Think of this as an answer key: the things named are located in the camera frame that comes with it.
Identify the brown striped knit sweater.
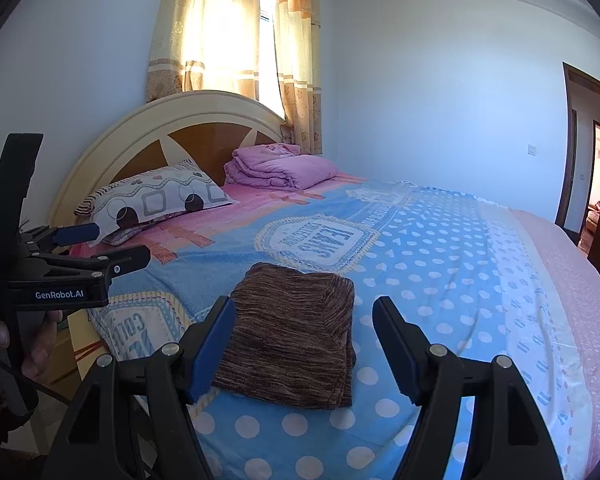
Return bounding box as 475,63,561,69
213,262,356,410

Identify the white patterned pillow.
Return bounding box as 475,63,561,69
73,158,235,246

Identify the cream and wood headboard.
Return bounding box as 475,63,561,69
48,90,285,226

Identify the blue patterned bed blanket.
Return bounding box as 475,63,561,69
86,179,596,480

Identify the folded pink quilt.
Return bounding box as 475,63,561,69
224,143,338,191

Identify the beige patterned curtain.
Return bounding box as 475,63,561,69
146,0,323,155

